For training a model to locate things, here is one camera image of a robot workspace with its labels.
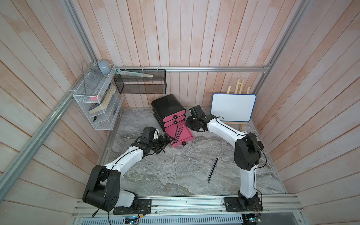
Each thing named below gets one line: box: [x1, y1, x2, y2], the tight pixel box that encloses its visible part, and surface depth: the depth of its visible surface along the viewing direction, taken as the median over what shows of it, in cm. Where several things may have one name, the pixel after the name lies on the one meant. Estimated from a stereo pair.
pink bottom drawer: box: [164, 120, 195, 148], surface depth 103 cm
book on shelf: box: [88, 83, 117, 114], surface depth 83 cm
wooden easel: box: [223, 78, 251, 132], surface depth 92 cm
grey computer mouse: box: [97, 60, 112, 75], surface depth 85 cm
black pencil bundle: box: [207, 155, 220, 183], surface depth 88 cm
